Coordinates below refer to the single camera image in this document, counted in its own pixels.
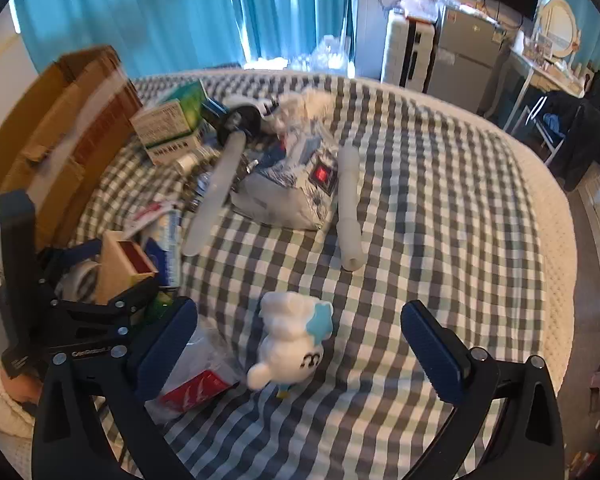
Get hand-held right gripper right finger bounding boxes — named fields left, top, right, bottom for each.
left=401, top=300, right=567, bottom=480

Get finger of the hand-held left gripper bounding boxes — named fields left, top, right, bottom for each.
left=50, top=277, right=161, bottom=358
left=37, top=240, right=104, bottom=286

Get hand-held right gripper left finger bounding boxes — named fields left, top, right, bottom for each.
left=31, top=296, right=199, bottom=480

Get small wooden box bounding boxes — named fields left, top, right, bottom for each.
left=96, top=230, right=159, bottom=306

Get white plush toy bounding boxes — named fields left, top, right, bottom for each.
left=246, top=290, right=334, bottom=401

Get brown cardboard box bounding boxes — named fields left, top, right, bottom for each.
left=0, top=45, right=143, bottom=256

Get white tape roll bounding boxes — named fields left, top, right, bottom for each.
left=55, top=260, right=103, bottom=303

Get clear bag with red packet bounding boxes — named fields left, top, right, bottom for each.
left=145, top=317, right=243, bottom=426

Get red white packet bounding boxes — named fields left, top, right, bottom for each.
left=125, top=200, right=176, bottom=233

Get blue white toothpaste box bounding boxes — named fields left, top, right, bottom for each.
left=142, top=207, right=183, bottom=286

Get checked blanket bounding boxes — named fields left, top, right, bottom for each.
left=55, top=67, right=551, bottom=480

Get white green carton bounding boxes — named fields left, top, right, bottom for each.
left=131, top=100, right=216, bottom=167

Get white fluffy blanket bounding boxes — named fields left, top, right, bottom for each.
left=0, top=340, right=46, bottom=461

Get translucent flat stick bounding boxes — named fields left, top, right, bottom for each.
left=181, top=130, right=248, bottom=257

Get white opaque tube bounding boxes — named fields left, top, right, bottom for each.
left=336, top=142, right=365, bottom=272

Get blue white patterned bag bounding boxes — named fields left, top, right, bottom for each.
left=230, top=125, right=342, bottom=232

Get black round device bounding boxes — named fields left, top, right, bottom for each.
left=215, top=102, right=263, bottom=146

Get teal curtain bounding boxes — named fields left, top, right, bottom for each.
left=12, top=0, right=353, bottom=78

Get black jacket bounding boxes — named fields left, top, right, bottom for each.
left=545, top=72, right=600, bottom=191

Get white chair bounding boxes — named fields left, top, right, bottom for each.
left=525, top=95, right=571, bottom=166

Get white crumpled cloth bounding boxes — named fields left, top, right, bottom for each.
left=275, top=87, right=336, bottom=136

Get silver fridge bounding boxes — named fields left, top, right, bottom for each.
left=426, top=4, right=511, bottom=111

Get white dressing desk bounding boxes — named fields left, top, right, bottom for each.
left=500, top=50, right=588, bottom=133

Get white suitcase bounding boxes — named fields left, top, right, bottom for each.
left=381, top=7, right=437, bottom=88

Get clear plastic bags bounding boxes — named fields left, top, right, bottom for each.
left=400, top=0, right=476, bottom=21

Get white oval mirror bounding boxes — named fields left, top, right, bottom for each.
left=534, top=0, right=581, bottom=61

